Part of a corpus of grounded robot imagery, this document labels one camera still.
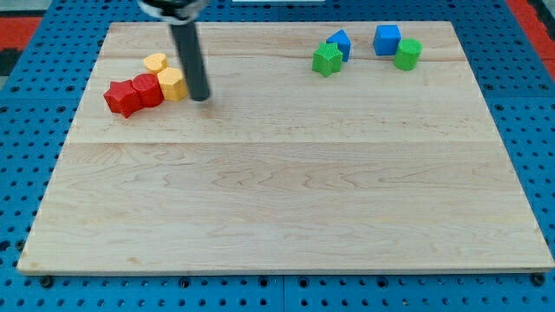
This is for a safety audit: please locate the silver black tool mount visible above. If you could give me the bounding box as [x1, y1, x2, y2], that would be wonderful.
[137, 0, 210, 24]

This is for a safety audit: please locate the blue cube block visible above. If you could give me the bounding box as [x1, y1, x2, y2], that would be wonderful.
[373, 24, 402, 56]

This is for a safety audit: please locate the red cylinder block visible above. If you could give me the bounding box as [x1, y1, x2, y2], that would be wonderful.
[132, 74, 164, 107]

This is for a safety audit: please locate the green cylinder block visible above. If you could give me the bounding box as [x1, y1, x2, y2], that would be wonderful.
[394, 38, 423, 71]

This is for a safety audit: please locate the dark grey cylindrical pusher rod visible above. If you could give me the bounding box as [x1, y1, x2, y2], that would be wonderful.
[170, 22, 211, 101]

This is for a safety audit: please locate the yellow hexagon block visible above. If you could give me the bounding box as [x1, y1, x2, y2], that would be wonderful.
[157, 68, 187, 101]

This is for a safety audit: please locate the green star block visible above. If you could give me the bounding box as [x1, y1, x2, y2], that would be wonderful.
[311, 42, 343, 77]

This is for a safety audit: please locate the light wooden board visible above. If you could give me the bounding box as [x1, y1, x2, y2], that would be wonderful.
[17, 22, 554, 276]

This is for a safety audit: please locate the yellow heart block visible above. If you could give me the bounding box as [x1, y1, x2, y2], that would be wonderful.
[143, 53, 167, 75]

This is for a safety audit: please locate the blue triangle block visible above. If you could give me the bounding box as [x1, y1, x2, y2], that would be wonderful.
[326, 29, 351, 62]

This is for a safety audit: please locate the red star block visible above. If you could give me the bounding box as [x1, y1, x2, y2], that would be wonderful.
[103, 80, 143, 119]

